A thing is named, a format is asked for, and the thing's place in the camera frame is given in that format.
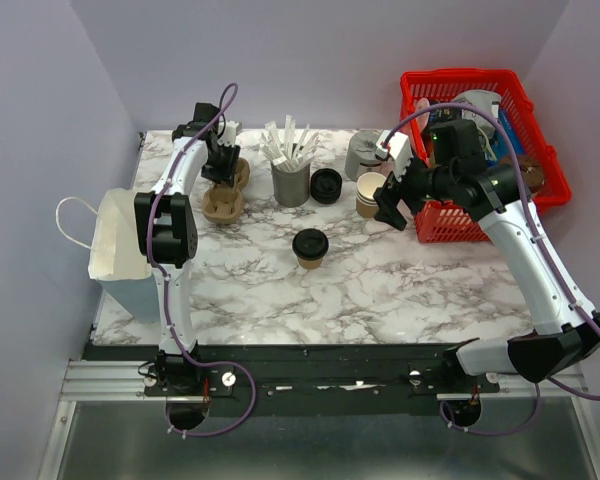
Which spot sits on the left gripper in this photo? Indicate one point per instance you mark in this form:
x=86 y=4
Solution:
x=227 y=173

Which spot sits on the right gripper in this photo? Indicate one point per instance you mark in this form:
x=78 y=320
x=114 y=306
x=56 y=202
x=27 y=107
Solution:
x=388 y=195

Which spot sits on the brown cardboard cup carrier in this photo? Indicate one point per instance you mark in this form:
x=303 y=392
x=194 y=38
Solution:
x=222 y=204

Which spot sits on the black coffee cup lid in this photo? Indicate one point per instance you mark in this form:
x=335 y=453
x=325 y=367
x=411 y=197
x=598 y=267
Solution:
x=310 y=244

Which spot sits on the brown paper coffee cup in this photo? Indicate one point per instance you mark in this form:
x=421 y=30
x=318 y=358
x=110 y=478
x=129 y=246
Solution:
x=309 y=264

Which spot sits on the blue paper bag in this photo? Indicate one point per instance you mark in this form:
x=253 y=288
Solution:
x=116 y=261

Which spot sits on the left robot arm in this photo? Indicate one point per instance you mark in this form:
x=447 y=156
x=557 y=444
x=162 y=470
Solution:
x=168 y=237

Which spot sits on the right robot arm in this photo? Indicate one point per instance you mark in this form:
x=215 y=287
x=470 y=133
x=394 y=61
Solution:
x=566 y=325

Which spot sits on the stack of paper cups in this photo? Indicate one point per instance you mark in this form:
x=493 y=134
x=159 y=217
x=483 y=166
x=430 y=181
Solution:
x=366 y=186

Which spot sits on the grey wrapped paper roll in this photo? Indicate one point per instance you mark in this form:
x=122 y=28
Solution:
x=360 y=157

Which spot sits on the stack of black lids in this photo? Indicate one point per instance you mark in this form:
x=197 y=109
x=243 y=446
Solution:
x=326 y=186

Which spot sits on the black instant noodle cup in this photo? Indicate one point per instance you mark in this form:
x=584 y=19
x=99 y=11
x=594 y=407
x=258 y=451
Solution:
x=424 y=122

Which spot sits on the blue box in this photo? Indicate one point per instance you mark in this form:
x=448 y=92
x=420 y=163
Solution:
x=506 y=123

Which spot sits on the grey foil snack bag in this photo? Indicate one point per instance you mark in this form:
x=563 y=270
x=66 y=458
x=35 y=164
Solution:
x=484 y=100

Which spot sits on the brown lidded dessert cup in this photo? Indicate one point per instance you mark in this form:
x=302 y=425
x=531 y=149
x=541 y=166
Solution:
x=532 y=173

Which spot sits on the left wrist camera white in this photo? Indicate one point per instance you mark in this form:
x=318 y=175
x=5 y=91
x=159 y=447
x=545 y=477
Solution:
x=229 y=132

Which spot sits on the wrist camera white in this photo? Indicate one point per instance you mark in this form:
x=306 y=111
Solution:
x=229 y=132
x=398 y=148

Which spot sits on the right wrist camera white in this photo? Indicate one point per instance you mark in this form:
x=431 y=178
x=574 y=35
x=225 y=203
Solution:
x=398 y=148

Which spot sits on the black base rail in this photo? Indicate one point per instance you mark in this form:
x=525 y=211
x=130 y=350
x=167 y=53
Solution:
x=300 y=380

